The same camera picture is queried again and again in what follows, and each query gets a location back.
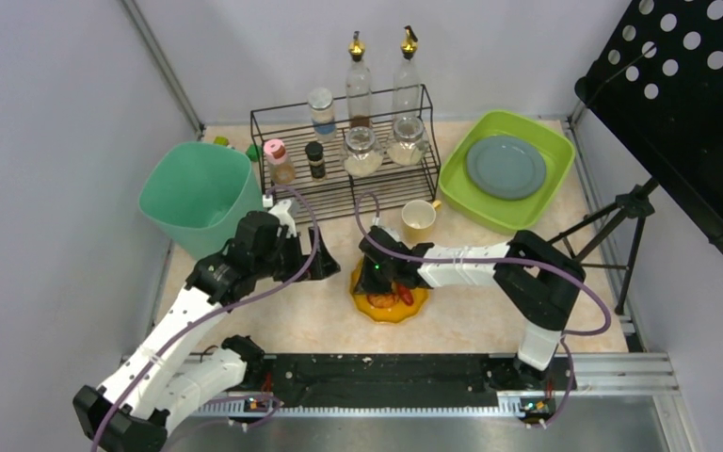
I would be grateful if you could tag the black wire dish rack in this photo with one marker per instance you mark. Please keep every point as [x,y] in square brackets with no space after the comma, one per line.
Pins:
[336,195]

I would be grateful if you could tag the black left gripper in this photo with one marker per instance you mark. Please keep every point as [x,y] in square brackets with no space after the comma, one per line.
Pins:
[302,253]

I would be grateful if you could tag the black perforated metal panel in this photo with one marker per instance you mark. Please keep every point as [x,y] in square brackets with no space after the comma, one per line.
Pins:
[657,86]

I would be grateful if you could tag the silver lid labelled jar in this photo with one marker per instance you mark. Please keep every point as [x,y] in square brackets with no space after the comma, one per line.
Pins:
[321,104]

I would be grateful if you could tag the aluminium frame post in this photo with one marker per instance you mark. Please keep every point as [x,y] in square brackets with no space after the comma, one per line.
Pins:
[160,61]

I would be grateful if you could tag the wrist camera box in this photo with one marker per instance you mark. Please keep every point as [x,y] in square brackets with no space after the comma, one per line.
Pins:
[285,211]
[379,228]

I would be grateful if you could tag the pink lid spice jar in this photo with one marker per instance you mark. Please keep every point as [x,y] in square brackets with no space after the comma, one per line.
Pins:
[282,170]

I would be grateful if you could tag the orange fried chicken piece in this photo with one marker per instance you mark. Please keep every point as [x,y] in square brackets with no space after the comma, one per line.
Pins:
[386,301]

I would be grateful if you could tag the green toy block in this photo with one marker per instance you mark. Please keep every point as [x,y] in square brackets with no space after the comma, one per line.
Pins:
[254,153]

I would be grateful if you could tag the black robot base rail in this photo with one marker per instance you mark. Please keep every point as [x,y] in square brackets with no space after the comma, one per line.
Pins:
[400,380]

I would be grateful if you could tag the black lid spice jar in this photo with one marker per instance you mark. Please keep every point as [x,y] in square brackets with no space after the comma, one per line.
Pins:
[315,154]

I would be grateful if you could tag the grey blue round plate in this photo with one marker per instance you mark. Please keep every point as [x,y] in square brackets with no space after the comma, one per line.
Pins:
[505,167]

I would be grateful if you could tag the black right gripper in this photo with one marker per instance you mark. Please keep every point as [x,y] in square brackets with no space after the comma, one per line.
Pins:
[373,282]

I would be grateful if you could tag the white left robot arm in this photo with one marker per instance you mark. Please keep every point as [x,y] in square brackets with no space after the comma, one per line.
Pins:
[138,406]

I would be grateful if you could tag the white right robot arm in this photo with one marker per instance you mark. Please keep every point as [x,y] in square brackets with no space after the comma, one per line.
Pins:
[541,281]

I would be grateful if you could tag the lime green plastic basin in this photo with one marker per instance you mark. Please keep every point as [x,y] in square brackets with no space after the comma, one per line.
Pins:
[503,216]

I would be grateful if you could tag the green plastic waste bin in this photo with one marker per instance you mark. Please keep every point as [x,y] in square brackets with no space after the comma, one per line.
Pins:
[198,193]

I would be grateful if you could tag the clear glass jar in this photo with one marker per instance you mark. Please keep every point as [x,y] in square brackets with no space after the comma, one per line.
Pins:
[362,154]
[407,144]

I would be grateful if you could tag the yellow polka dot plate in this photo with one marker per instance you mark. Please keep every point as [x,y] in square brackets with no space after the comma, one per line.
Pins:
[397,311]

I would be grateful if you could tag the red sausage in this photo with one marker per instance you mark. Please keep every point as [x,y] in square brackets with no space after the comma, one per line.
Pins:
[404,295]

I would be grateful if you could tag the yellow ceramic mug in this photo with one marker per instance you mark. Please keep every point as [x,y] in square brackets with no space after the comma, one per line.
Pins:
[418,218]

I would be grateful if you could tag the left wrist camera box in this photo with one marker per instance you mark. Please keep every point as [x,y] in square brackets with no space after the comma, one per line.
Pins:
[285,211]

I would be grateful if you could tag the oil bottle brown liquid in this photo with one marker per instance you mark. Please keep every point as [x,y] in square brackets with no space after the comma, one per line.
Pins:
[407,81]

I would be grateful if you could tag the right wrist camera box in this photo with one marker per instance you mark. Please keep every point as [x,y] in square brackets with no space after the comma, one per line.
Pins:
[379,228]

